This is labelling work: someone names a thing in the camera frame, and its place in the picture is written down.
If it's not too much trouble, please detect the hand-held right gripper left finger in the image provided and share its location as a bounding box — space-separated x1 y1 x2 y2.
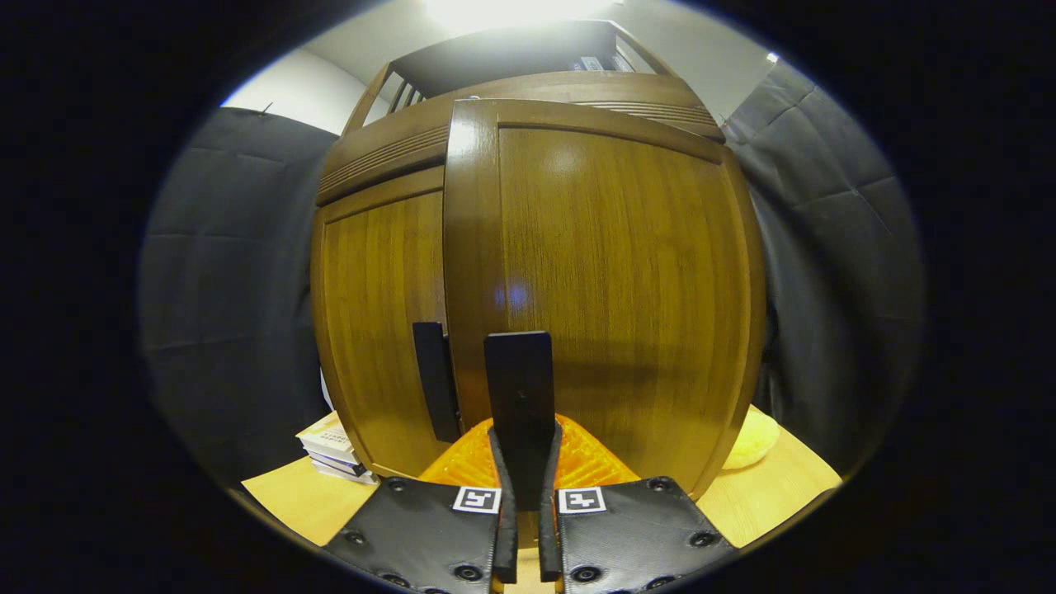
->
323 417 519 594

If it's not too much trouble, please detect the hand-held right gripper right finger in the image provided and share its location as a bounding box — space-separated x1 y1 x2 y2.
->
538 412 737 594

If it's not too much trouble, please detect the wooden double-door shoe cabinet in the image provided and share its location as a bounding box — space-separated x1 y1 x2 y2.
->
309 18 768 500

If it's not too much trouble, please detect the white flat book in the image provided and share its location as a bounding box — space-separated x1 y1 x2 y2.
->
312 462 380 485

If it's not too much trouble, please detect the dark spine book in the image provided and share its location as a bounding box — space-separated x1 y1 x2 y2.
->
305 450 368 476

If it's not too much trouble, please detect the cream cover book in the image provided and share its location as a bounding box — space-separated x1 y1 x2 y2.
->
295 411 356 463

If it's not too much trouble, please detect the yellow round plush toy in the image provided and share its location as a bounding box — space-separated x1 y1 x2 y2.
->
722 407 780 471

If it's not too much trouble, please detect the black backdrop cloth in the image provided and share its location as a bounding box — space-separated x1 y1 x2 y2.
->
136 62 925 488

